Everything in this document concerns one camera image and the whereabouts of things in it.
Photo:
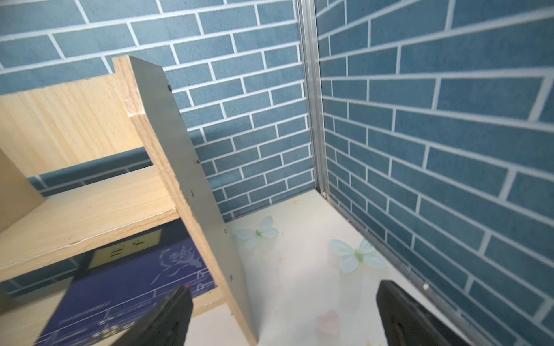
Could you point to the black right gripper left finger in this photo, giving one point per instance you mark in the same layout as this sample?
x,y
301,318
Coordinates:
x,y
166,324

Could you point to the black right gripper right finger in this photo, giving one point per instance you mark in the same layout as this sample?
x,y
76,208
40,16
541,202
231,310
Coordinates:
x,y
407,322

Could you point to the light wooden bookshelf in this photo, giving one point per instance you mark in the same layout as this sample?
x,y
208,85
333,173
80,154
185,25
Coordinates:
x,y
48,129

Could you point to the dark blue book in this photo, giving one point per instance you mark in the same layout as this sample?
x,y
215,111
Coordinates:
x,y
118,284

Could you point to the floral table mat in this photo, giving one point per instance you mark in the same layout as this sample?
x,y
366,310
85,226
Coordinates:
x,y
296,273

